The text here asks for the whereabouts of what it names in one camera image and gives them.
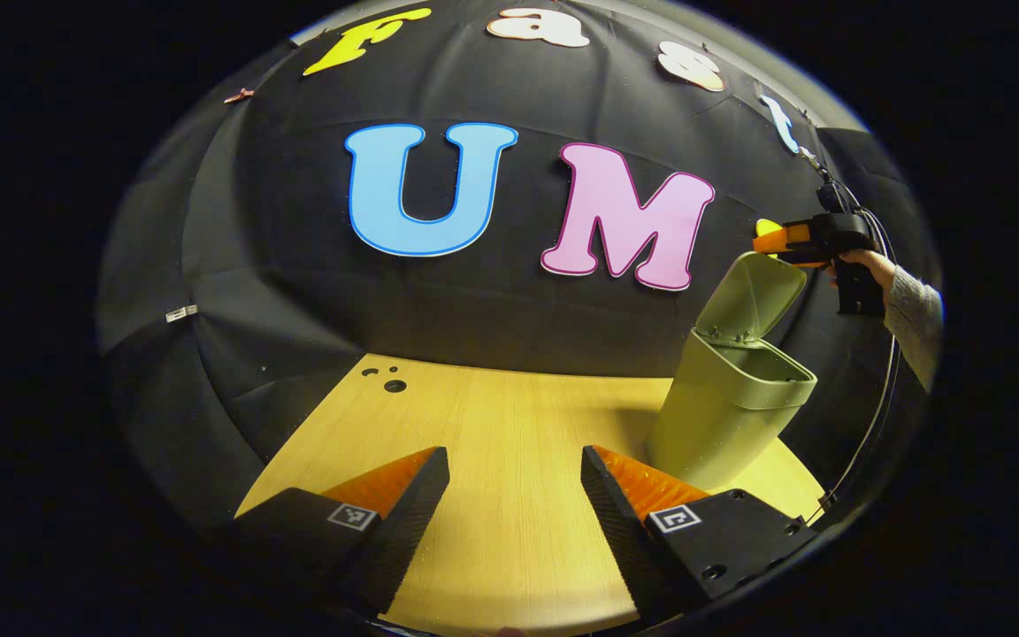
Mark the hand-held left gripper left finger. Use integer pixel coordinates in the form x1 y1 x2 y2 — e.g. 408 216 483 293
231 447 451 618

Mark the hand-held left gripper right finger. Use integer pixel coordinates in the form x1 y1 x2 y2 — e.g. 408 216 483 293
580 445 820 622

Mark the green desktop garbage bin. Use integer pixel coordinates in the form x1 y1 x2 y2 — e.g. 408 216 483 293
647 251 818 493

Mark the wooden desktop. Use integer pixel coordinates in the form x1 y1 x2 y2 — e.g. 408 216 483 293
235 354 826 637

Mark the black backdrop cloth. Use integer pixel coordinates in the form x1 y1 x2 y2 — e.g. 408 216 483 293
98 0 939 532

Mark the thin gripper cable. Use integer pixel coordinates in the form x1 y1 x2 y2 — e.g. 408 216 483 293
806 181 901 525

